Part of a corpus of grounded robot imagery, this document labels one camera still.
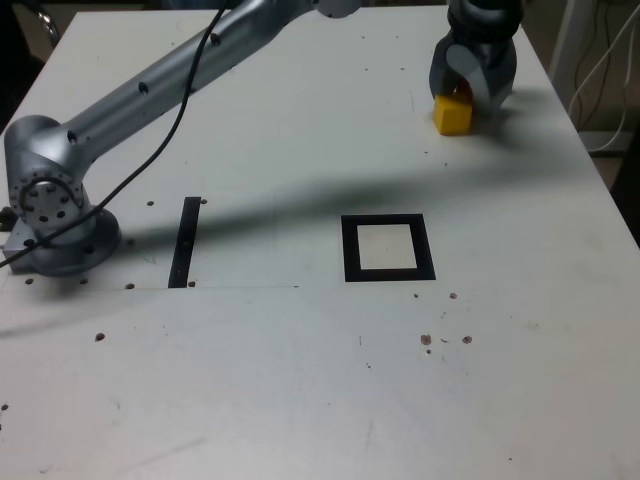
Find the yellow cube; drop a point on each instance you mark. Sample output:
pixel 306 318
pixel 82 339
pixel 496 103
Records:
pixel 452 117

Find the white post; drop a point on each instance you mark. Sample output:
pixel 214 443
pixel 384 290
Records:
pixel 565 30

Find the black tape square outline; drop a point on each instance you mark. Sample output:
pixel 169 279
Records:
pixel 350 250

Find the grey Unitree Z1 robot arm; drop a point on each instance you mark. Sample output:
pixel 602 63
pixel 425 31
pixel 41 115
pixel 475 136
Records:
pixel 150 95

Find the black tape strip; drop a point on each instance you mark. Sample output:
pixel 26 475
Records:
pixel 184 240

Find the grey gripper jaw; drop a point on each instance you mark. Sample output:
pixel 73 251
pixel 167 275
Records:
pixel 439 70
pixel 492 80

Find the red cube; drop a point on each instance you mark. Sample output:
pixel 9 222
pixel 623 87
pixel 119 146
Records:
pixel 463 91

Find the metal chair frame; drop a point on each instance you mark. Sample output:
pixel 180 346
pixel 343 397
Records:
pixel 50 25

